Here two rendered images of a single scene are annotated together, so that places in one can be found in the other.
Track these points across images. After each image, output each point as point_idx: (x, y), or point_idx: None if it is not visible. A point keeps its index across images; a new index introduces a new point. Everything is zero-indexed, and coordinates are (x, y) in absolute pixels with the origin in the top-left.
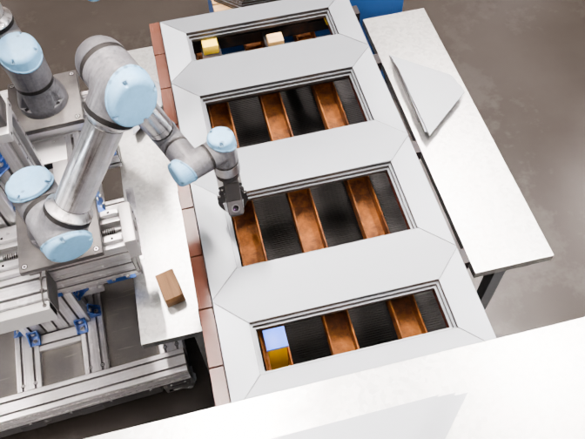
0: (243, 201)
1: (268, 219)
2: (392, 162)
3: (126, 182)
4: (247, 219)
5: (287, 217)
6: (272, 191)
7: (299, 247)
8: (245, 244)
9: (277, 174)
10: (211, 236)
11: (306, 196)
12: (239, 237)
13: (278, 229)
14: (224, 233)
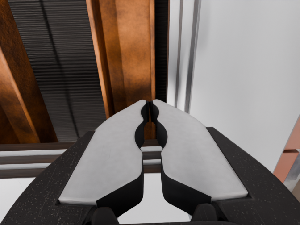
0: (75, 171)
1: (103, 101)
2: None
3: (288, 187)
4: (126, 101)
5: (75, 99)
6: (23, 158)
7: (55, 44)
8: (139, 45)
9: (4, 204)
10: (296, 6)
11: (14, 124)
12: (147, 65)
13: (89, 83)
14: (227, 6)
